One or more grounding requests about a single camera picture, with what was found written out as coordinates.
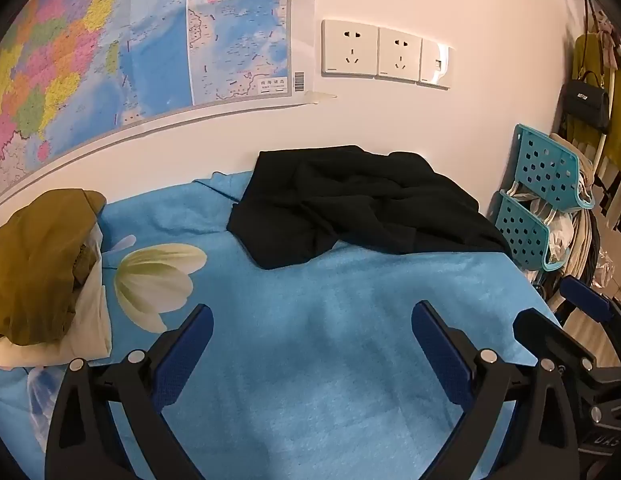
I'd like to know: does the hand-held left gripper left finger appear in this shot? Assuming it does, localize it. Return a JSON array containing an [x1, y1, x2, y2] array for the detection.
[[44, 303, 214, 480]]

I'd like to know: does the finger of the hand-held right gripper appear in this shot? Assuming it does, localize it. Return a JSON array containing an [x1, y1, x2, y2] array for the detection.
[[558, 275, 615, 326], [513, 308, 598, 372]]

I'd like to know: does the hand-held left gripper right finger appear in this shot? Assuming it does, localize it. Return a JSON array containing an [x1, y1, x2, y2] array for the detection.
[[411, 301, 581, 480]]

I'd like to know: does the black garment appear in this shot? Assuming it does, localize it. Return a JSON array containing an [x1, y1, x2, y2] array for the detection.
[[226, 145, 514, 271]]

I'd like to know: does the beige canvas bag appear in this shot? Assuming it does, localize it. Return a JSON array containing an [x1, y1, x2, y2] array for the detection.
[[541, 132, 602, 313]]

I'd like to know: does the crumpled white bag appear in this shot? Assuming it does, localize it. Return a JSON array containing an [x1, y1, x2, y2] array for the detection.
[[533, 200, 576, 266]]

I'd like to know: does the teal perforated plastic basket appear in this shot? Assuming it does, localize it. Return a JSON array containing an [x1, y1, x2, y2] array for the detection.
[[511, 123, 596, 211], [495, 190, 566, 273]]

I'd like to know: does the blue floral blanket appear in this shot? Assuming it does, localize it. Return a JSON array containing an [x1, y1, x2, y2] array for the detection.
[[0, 170, 571, 480]]

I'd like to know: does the clear plastic bag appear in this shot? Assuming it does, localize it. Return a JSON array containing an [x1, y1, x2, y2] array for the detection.
[[26, 365, 67, 453]]

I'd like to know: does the yellow-green hanging garment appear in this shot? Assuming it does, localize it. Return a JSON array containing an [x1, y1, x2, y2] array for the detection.
[[571, 32, 621, 183]]

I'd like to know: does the olive green garment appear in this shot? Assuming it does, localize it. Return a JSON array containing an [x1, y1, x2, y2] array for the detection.
[[0, 187, 107, 347]]

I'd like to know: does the black handbag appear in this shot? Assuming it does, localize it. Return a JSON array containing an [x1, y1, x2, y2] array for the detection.
[[562, 71, 611, 133]]

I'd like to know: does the pale pink hanging cloth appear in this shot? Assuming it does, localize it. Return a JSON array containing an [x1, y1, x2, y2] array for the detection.
[[601, 17, 621, 70]]

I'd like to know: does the clear tape piece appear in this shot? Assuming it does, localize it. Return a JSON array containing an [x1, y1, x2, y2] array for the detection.
[[295, 89, 339, 106]]

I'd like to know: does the white wall socket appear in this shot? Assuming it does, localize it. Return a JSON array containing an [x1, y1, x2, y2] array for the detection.
[[375, 25, 424, 82], [321, 19, 380, 78]]

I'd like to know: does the colourful wall map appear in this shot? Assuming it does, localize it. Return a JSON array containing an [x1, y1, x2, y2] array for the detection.
[[0, 0, 296, 213]]

